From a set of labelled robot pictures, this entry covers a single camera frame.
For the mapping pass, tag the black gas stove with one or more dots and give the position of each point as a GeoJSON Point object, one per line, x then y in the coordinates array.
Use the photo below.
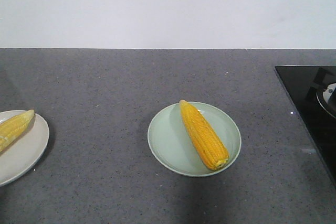
{"type": "Point", "coordinates": [312, 91]}

